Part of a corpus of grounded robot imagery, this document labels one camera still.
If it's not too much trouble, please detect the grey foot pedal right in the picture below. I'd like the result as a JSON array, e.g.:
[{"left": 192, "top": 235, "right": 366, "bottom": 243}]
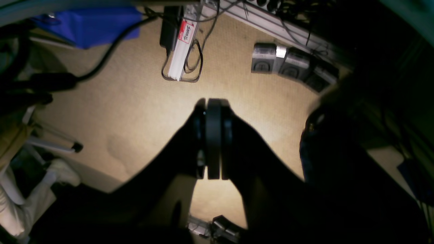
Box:
[{"left": 303, "top": 60, "right": 339, "bottom": 93}]

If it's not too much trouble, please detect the white power strip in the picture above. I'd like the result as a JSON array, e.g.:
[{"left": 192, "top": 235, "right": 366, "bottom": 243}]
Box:
[{"left": 220, "top": 0, "right": 346, "bottom": 60}]

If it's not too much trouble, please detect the black power adapter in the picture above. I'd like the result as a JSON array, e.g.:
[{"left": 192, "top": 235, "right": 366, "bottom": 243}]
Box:
[{"left": 159, "top": 6, "right": 183, "bottom": 53}]

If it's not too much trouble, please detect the white tripod leg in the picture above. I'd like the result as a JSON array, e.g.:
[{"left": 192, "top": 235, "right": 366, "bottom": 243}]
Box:
[{"left": 25, "top": 122, "right": 84, "bottom": 154}]

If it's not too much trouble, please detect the white labelled box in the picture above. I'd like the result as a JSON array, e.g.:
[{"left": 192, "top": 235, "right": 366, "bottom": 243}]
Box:
[{"left": 167, "top": 20, "right": 199, "bottom": 81}]

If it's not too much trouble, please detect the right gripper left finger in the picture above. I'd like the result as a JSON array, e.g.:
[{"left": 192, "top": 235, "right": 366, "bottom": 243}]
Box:
[{"left": 31, "top": 98, "right": 220, "bottom": 244}]

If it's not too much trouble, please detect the blue cloth on floor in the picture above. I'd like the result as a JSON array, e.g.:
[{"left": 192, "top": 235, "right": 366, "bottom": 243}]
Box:
[{"left": 31, "top": 7, "right": 142, "bottom": 49}]

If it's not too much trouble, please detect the thick black cable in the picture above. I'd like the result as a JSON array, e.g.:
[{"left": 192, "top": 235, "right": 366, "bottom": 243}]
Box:
[{"left": 73, "top": 15, "right": 160, "bottom": 82}]

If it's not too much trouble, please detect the grey foot pedal middle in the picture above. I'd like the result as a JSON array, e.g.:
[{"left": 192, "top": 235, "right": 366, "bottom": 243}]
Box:
[{"left": 278, "top": 47, "right": 311, "bottom": 81}]

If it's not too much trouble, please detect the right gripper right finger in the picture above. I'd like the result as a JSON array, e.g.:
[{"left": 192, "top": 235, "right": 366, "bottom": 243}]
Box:
[{"left": 223, "top": 101, "right": 428, "bottom": 244}]

